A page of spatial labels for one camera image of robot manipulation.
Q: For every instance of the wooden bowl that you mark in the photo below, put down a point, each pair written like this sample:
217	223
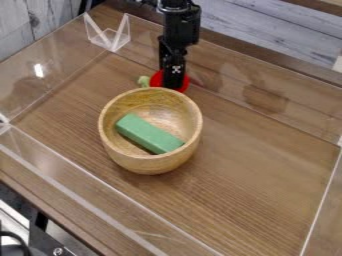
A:
167	109

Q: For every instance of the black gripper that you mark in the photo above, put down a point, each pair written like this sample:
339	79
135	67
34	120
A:
182	16

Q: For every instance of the clear acrylic tray walls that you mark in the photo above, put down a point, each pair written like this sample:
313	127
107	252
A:
211	172

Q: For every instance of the red knitted apple toy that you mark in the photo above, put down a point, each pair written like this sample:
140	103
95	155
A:
154	81

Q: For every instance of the black table frame bracket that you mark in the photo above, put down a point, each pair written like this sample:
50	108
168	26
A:
43	244

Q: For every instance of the green rectangular block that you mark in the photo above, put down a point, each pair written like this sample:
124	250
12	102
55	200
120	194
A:
152	138

